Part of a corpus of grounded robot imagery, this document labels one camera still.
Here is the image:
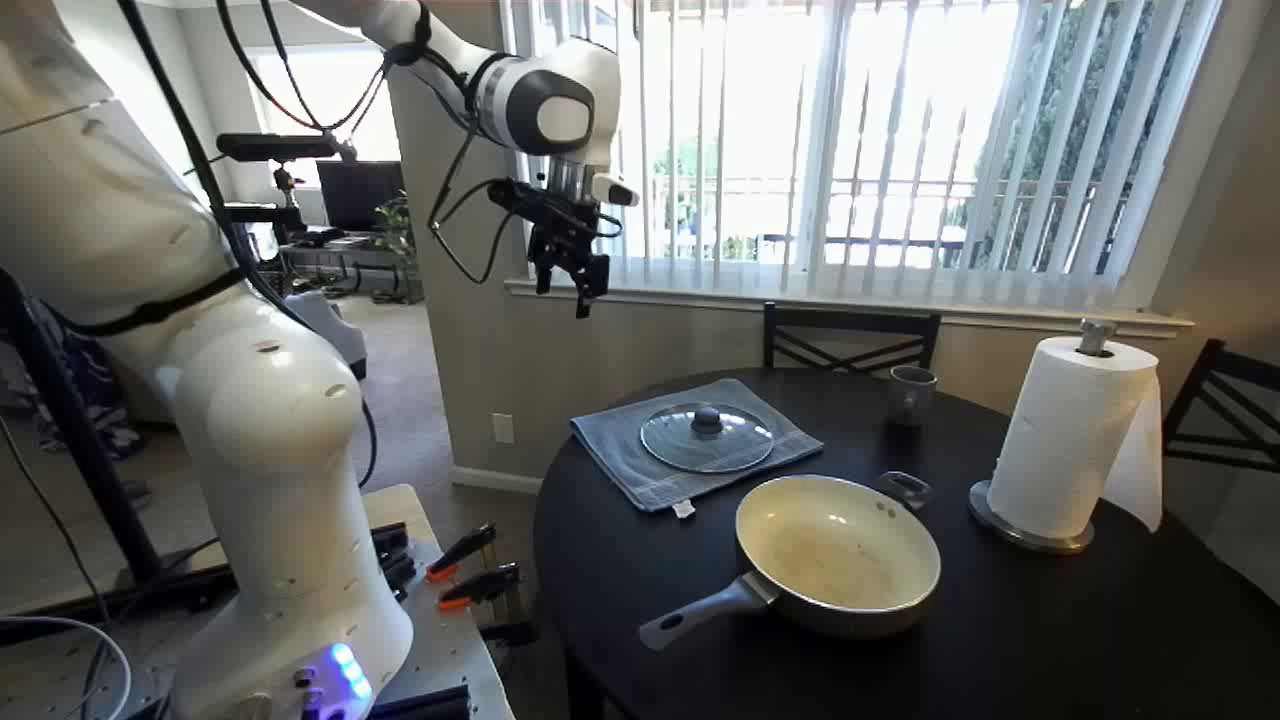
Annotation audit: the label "white window sill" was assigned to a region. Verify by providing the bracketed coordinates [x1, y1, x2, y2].
[499, 272, 1196, 335]

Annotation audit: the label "dark computer monitor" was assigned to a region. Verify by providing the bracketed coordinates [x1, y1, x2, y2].
[316, 157, 406, 236]

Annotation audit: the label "black strap on arm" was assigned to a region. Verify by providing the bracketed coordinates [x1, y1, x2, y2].
[61, 264, 252, 339]

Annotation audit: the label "dark grey mug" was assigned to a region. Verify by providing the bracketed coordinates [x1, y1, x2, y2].
[881, 366, 941, 431]

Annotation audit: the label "white paper towel roll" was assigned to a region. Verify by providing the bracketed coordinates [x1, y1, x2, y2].
[983, 332, 1166, 545]
[967, 318, 1120, 560]

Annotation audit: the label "small round dark object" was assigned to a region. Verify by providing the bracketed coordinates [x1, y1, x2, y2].
[874, 467, 930, 511]

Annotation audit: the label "black clamps pile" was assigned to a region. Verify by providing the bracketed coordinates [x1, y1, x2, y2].
[367, 522, 419, 602]

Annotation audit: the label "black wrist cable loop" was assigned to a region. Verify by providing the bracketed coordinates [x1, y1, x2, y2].
[419, 74, 528, 293]

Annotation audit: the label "white vertical window blinds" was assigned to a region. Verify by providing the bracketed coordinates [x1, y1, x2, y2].
[513, 0, 1224, 318]

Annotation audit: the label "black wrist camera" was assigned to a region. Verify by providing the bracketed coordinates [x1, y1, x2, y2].
[484, 177, 641, 234]

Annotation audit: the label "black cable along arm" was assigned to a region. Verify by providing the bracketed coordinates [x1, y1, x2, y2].
[115, 0, 276, 303]

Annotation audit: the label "green house plant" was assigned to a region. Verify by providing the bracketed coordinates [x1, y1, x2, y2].
[367, 193, 423, 303]

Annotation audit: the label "white robot mounting platform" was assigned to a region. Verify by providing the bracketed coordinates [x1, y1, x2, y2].
[0, 479, 520, 720]

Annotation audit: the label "cream frying pan grey handle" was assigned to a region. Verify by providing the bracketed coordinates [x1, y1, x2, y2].
[637, 472, 944, 655]

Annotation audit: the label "black tripod leg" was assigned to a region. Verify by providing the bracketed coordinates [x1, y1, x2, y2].
[0, 272, 170, 593]

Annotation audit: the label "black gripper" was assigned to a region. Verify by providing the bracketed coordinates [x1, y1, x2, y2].
[522, 207, 619, 325]

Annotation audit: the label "black camera on stand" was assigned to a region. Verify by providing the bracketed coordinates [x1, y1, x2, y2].
[212, 130, 346, 246]

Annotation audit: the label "black clamp orange tips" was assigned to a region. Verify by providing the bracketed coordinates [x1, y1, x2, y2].
[423, 522, 499, 584]
[437, 558, 522, 619]

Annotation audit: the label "blue-grey dish towel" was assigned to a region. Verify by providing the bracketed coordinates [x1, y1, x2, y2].
[567, 376, 826, 522]

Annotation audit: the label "white cable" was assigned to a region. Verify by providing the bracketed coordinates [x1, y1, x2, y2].
[0, 614, 140, 720]

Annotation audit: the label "glass lid with black knob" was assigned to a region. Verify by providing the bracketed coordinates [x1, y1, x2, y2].
[637, 404, 780, 479]

